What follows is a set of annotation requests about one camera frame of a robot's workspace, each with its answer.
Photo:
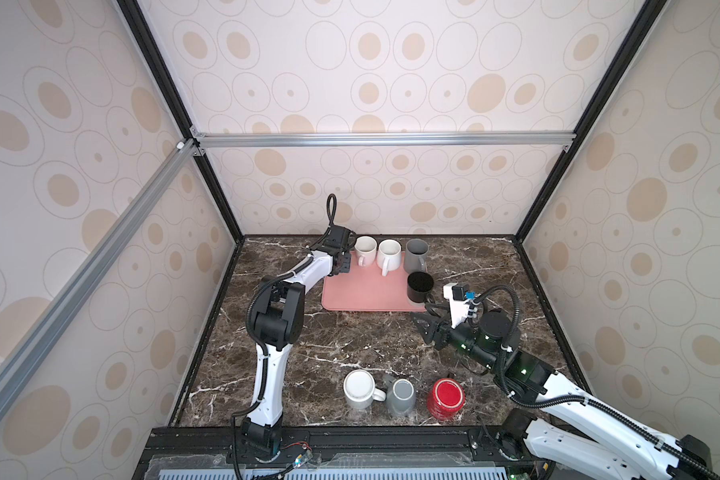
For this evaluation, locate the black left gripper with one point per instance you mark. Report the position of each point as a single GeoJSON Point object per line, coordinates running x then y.
{"type": "Point", "coordinates": [345, 264]}

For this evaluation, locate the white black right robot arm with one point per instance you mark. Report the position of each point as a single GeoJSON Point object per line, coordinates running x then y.
{"type": "Point", "coordinates": [556, 420]}

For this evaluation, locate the black frame post left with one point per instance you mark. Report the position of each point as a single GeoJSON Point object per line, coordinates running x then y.
{"type": "Point", "coordinates": [137, 24]}

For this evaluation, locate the silver aluminium rail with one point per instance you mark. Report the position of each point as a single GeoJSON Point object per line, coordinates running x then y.
{"type": "Point", "coordinates": [387, 139]}
{"type": "Point", "coordinates": [34, 347]}

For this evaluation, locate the white mug with handle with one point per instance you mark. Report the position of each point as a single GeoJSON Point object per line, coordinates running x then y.
{"type": "Point", "coordinates": [389, 256]}

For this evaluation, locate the red glass cup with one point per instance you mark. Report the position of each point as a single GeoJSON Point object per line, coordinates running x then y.
{"type": "Point", "coordinates": [445, 399]}

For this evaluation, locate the pale pink mug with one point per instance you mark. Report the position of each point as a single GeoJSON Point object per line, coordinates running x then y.
{"type": "Point", "coordinates": [365, 251]}

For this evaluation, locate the tall grey mug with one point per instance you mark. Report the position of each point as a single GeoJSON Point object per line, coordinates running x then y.
{"type": "Point", "coordinates": [415, 258]}

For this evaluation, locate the silver aluminium rail back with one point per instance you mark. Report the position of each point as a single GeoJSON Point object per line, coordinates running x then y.
{"type": "Point", "coordinates": [387, 139]}

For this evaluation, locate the white mug front row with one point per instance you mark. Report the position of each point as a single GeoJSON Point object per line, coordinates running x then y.
{"type": "Point", "coordinates": [360, 390]}

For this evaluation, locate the silver aluminium rail left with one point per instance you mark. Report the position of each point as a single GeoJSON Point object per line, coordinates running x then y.
{"type": "Point", "coordinates": [34, 347]}

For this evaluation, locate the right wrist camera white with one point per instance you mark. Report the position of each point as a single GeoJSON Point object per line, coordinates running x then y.
{"type": "Point", "coordinates": [461, 302]}

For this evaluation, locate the small grey mug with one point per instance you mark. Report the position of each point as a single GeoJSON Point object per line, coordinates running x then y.
{"type": "Point", "coordinates": [400, 397]}

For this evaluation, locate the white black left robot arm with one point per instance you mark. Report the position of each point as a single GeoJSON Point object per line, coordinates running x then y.
{"type": "Point", "coordinates": [274, 321]}

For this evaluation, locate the white black upside-down mug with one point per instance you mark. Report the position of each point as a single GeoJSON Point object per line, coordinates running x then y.
{"type": "Point", "coordinates": [419, 287]}

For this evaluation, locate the pink rectangular tray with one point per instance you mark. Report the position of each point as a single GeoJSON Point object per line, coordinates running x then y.
{"type": "Point", "coordinates": [365, 289]}

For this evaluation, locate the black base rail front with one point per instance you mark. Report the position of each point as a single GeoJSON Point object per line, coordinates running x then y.
{"type": "Point", "coordinates": [340, 452]}

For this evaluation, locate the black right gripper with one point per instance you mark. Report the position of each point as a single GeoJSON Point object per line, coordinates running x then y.
{"type": "Point", "coordinates": [437, 323]}

